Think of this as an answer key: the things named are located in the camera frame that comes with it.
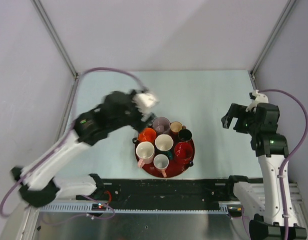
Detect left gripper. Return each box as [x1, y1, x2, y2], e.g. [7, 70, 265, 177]
[111, 90, 157, 134]

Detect orange mug black handle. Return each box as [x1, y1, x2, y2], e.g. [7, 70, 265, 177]
[132, 127, 157, 144]

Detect large lilac mug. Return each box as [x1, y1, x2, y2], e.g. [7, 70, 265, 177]
[152, 117, 170, 135]

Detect pink tall mug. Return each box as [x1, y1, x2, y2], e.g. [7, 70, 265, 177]
[136, 141, 155, 168]

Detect dark green mug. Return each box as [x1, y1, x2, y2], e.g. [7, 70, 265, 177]
[155, 134, 174, 160]

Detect brown striped mug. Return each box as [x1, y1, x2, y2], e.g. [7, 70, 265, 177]
[178, 129, 192, 142]

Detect small orange mug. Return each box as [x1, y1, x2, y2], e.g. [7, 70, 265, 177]
[170, 121, 186, 135]

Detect salmon small mug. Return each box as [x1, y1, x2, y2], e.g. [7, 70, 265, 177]
[153, 154, 169, 178]

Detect red mug black handle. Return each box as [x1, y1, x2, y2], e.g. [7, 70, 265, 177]
[174, 142, 194, 165]

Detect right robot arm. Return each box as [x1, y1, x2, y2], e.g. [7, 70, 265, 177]
[221, 103, 307, 240]

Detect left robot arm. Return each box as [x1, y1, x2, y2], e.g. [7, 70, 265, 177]
[11, 90, 158, 208]

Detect red round tray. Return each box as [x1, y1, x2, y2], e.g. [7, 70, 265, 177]
[134, 140, 195, 178]

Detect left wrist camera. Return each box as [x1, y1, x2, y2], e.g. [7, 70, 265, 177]
[132, 92, 159, 114]

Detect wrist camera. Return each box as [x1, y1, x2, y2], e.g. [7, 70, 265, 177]
[245, 90, 268, 112]
[132, 92, 159, 114]

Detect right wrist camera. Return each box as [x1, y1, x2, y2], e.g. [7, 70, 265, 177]
[245, 90, 268, 112]

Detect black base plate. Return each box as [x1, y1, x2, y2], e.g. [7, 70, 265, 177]
[89, 178, 238, 207]

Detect white slotted cable duct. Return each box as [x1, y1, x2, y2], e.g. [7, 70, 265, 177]
[39, 201, 242, 214]

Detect aluminium frame rail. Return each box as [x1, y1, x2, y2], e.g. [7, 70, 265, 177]
[31, 0, 78, 80]

